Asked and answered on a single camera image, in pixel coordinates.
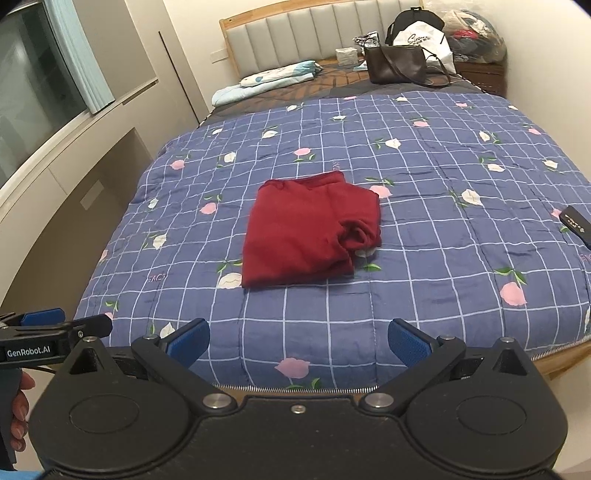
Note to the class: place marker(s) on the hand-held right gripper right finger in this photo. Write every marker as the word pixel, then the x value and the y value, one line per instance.
pixel 406 344

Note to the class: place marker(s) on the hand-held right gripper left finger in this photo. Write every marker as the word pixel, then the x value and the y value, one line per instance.
pixel 187 344

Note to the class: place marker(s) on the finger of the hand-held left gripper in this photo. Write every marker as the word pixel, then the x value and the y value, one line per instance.
pixel 44 317
pixel 94 325

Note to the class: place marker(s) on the red long-sleeve shirt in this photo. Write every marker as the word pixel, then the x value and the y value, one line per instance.
pixel 300 230

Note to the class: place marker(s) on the clear plastic bag of clothes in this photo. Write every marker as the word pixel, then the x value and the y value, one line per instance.
pixel 475 37

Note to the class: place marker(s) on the person's left hand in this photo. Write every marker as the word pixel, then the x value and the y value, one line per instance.
pixel 22 406

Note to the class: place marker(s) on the blue checked floral quilt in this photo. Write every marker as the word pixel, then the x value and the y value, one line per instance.
pixel 415 230

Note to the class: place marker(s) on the person's blue clothing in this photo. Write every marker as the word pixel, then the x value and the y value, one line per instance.
pixel 18 474

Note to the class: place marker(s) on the beige cabinet socket plate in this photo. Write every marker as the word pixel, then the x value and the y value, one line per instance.
pixel 92 194

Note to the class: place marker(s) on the beige built-in cabinet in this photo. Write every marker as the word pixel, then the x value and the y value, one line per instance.
pixel 55 184

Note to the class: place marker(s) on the black phone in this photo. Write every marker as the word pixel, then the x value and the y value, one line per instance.
pixel 577 224

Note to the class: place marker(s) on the window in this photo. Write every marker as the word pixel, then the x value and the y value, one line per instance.
pixel 32 92

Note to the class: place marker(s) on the light blue curtain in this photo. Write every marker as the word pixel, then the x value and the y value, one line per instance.
pixel 83 55

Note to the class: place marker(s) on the brown patterned bed sheet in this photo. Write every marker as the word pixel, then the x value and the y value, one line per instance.
pixel 332 84

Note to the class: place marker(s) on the dark wooden nightstand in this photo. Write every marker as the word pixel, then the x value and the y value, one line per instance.
pixel 485 76

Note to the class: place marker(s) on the brown leather handbag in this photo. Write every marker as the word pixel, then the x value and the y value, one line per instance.
pixel 397 64

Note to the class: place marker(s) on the small light blue packet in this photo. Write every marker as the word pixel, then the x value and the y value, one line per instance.
pixel 361 67

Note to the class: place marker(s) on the folded light blue blanket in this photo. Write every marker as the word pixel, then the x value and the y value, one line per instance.
pixel 277 76

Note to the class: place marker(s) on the white shopping bag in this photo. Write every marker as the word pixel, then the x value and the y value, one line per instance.
pixel 425 39

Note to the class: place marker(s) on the silver foil packet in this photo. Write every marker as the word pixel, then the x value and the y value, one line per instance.
pixel 367 40

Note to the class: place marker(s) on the grey padded wooden headboard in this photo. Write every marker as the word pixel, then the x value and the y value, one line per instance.
pixel 286 41

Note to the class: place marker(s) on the black backpack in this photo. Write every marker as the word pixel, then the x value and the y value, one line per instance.
pixel 415 16

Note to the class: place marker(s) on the wooden bed frame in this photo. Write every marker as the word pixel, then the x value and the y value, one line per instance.
pixel 561 362

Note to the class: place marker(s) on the white wall plate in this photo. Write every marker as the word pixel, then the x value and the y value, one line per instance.
pixel 219 55

